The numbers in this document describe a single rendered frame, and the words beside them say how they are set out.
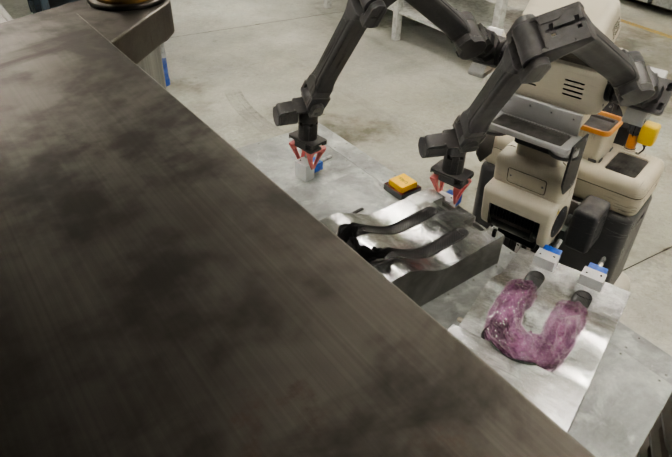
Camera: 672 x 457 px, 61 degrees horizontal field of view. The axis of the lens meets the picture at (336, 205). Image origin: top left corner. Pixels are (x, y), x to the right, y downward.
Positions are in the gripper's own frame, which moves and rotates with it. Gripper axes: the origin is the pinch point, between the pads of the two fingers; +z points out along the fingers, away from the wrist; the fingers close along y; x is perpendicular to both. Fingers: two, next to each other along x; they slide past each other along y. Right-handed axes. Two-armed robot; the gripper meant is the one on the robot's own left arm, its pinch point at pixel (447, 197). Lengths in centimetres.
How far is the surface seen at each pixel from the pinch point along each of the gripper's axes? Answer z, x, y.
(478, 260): -0.7, -19.0, 20.0
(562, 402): -7, -50, 52
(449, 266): -4.0, -29.2, 17.4
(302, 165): -0.2, -15.4, -40.9
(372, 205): 4.7, -11.9, -16.9
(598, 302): -1.6, -14.8, 47.1
